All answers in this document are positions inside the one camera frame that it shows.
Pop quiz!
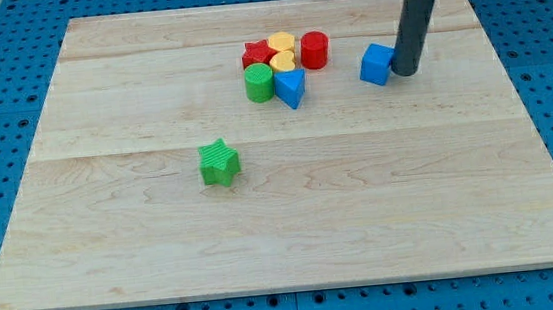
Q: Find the blue cube block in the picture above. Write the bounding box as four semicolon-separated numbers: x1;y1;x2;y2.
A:
360;43;394;86

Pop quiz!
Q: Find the green star block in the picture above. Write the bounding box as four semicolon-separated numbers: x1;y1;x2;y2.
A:
198;138;241;187

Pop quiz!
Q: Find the blue triangle block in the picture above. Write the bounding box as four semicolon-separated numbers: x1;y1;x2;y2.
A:
274;68;306;109

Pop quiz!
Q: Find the green cylinder block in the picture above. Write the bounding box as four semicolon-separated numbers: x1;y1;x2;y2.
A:
243;63;275;103

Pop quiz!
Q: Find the wooden board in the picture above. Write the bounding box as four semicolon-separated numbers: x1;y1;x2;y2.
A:
0;0;553;310

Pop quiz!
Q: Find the yellow heart block lower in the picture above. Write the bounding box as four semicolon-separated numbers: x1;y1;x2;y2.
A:
269;50;296;73

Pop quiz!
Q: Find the yellow heart block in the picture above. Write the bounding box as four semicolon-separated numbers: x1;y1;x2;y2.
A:
266;31;296;52
269;50;296;73

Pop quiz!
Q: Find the red star block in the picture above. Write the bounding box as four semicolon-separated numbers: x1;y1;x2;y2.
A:
242;40;277;68

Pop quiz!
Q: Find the yellow heart block upper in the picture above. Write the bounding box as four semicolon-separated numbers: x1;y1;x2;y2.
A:
266;31;296;52

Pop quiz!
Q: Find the red cylinder block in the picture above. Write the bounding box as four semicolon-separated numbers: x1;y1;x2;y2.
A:
300;30;329;70

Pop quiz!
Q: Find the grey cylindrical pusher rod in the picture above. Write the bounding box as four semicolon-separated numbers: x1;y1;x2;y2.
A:
391;0;435;77

